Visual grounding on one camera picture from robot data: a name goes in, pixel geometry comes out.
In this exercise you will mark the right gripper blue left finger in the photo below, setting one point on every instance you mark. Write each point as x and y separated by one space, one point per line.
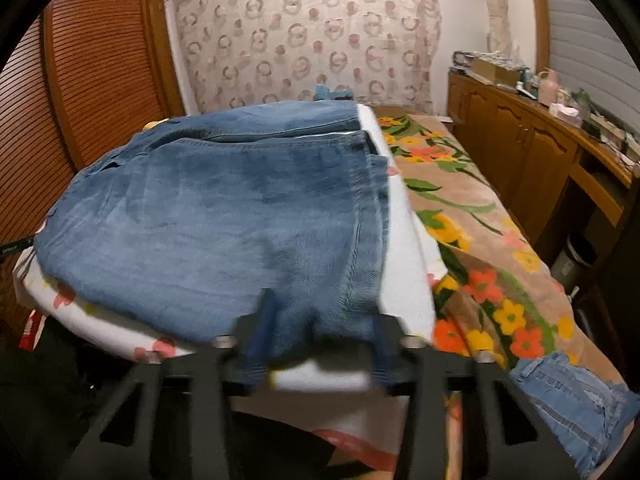
255 338

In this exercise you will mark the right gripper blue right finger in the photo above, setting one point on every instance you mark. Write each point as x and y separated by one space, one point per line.
389 366

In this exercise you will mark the blue denim jeans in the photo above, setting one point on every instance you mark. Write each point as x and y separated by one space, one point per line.
587 414
183 227

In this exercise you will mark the floral brown bed blanket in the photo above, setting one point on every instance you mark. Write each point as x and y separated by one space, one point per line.
496 295

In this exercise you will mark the dark trash bin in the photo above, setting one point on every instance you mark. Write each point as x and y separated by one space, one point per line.
569 267

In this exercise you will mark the red patterned bed cover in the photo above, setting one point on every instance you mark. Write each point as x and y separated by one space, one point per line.
32 330

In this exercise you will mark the wooden sideboard cabinet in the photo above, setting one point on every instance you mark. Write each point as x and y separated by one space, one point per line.
556 181

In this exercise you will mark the yellow plush toy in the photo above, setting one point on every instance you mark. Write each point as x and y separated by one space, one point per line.
151 125

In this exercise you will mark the pink tissue box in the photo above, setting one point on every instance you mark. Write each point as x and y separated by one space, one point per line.
567 114

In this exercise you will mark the cardboard box on sideboard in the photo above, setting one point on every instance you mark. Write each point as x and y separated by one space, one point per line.
495 73

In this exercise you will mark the pink thermos jug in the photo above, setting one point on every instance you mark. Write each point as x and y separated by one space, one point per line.
548 87

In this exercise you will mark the patterned sheer curtain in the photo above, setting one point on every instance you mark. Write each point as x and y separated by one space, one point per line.
246 52

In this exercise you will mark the beige tied window curtain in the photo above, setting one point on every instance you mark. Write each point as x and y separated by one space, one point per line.
500 38

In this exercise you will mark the wooden louvered wardrobe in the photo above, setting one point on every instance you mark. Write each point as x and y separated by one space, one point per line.
78 78

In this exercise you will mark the grey window blind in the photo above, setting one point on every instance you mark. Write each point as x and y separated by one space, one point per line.
588 55

